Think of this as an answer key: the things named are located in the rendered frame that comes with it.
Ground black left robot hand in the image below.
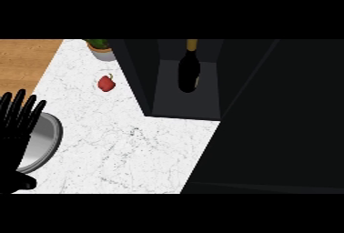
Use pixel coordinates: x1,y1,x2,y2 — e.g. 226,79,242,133
0,88,49,195

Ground dark grey cabinet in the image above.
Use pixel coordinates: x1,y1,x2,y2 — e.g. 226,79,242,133
107,38,281,121

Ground dark wine bottle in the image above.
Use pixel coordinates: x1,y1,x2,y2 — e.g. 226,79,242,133
177,38,203,94

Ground dark grey cabinet door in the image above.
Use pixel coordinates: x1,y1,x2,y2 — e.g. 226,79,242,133
180,38,344,195

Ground round silver metal plate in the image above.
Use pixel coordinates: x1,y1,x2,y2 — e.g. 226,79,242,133
15,111,65,174

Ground red bell pepper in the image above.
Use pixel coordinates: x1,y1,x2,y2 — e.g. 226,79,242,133
98,73,117,93

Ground potted green plant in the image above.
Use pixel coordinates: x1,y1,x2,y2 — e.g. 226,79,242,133
83,38,118,62

